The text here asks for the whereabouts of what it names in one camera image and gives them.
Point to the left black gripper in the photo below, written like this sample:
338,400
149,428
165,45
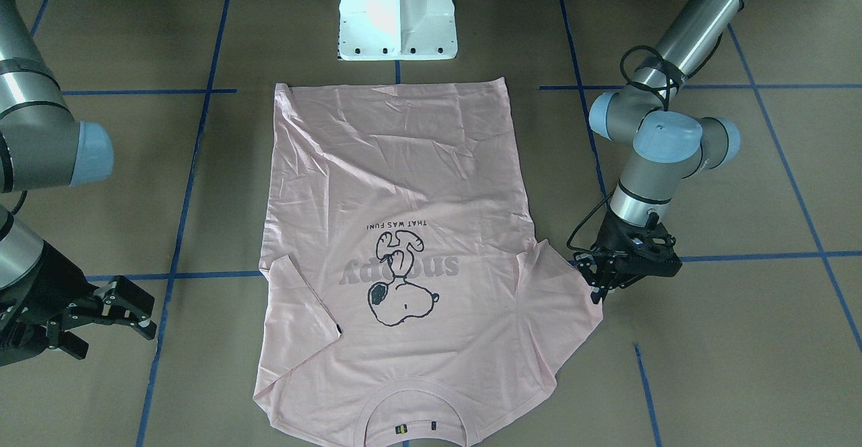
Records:
608,240

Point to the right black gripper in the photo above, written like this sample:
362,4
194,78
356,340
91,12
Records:
42,284

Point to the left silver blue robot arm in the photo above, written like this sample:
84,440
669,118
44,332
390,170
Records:
666,147

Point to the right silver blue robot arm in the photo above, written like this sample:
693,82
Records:
42,145

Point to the pink Snoopy t-shirt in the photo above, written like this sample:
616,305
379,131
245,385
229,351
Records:
408,296

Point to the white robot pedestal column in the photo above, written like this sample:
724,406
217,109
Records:
390,30

